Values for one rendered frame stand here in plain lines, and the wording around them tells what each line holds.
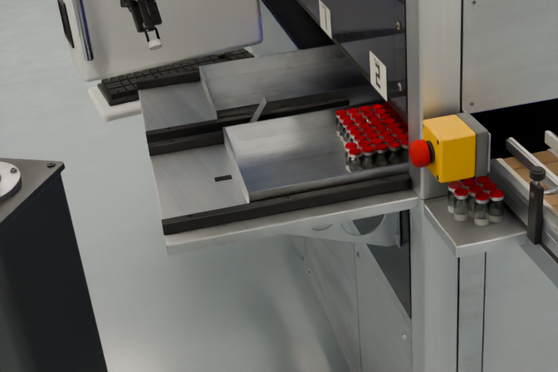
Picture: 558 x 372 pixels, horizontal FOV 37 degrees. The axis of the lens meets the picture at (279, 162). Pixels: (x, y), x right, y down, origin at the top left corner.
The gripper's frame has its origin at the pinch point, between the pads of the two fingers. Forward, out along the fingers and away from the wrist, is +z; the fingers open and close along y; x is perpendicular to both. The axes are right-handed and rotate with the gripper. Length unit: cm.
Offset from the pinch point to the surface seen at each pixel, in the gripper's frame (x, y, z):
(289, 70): 45, -22, 7
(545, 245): 23, 44, 55
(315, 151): 22.7, 3.9, 29.4
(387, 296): 37, -6, 59
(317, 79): 45.5, -14.6, 11.7
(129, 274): 50, -138, 36
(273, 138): 21.3, -4.5, 24.0
